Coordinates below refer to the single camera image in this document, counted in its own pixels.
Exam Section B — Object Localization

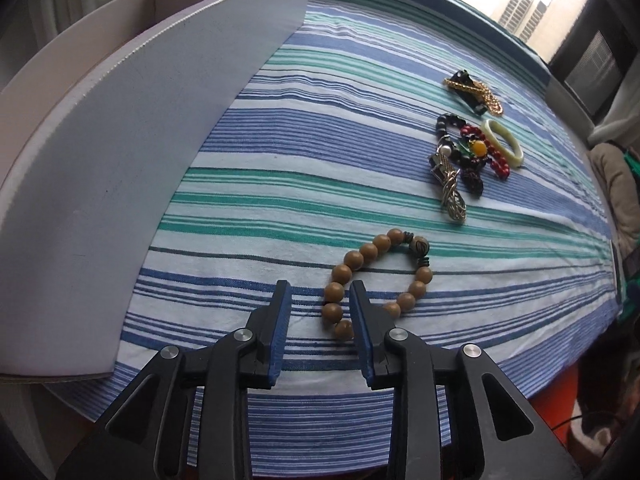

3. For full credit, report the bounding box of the brown wooden bead bracelet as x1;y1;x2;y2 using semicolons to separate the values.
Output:
320;227;434;340

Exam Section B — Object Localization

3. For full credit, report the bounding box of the red bead bracelet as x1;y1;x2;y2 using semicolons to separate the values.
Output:
459;123;512;180

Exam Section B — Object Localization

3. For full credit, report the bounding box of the silver brooch with pearl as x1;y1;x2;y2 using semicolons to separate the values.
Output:
430;144;466;223

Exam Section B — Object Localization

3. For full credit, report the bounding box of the pale green jade bangle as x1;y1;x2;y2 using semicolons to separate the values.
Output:
480;119;524;168

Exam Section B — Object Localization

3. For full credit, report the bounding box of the green pendant dark tassel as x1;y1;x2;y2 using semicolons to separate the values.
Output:
450;140;488;197

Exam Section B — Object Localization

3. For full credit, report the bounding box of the beige folded cloth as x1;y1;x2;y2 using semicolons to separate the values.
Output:
588;143;639;259

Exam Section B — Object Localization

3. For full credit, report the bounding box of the green cloth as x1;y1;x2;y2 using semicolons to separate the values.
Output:
624;148;640;186

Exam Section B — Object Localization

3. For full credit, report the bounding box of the white cardboard box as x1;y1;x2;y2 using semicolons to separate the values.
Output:
1;0;308;382

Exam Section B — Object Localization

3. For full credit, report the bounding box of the striped blue green bedsheet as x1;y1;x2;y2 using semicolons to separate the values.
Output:
51;0;618;477

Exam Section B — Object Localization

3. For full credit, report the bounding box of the white curtain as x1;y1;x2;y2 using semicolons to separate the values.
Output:
587;55;640;148

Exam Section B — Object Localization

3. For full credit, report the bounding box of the gold chain necklace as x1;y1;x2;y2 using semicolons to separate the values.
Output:
442;77;506;117

